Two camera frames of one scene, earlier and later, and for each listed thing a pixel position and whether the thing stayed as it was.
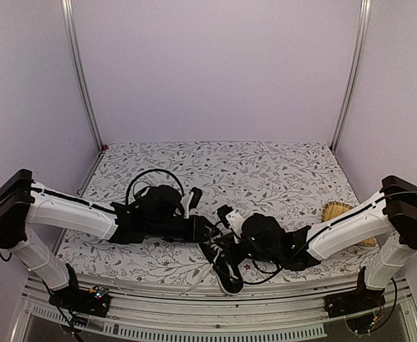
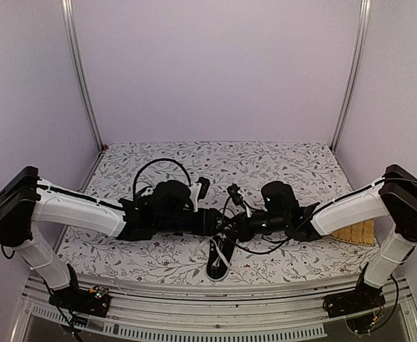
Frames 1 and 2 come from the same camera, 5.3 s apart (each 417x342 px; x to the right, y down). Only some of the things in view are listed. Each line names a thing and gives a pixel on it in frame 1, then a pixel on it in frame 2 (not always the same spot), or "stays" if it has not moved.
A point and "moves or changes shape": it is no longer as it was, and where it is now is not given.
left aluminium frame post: (68, 11) stays
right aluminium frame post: (366, 10) stays
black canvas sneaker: (229, 279) moves or changes shape
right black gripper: (234, 258) to (243, 232)
